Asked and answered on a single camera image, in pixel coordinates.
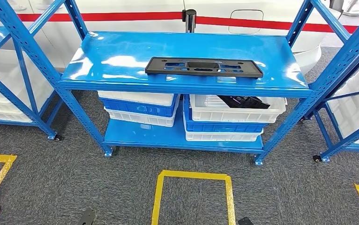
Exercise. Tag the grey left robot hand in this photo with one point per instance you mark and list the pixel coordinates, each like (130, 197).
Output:
(88, 216)

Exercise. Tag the red barrier belt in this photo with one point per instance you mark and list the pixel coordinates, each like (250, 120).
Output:
(105, 16)
(260, 24)

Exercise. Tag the black stanchion post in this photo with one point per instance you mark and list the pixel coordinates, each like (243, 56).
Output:
(189, 20)

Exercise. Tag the blue plastic crate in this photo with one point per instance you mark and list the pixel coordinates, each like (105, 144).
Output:
(223, 126)
(136, 108)

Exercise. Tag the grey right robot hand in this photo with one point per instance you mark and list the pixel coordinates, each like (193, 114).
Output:
(245, 221)

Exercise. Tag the blue metal shelf rack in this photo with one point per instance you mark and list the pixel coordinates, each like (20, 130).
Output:
(27, 90)
(347, 139)
(167, 49)

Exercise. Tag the long black plastic part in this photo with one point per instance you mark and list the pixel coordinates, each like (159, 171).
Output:
(204, 71)

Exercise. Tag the white round stand base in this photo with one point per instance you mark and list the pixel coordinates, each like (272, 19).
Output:
(351, 11)

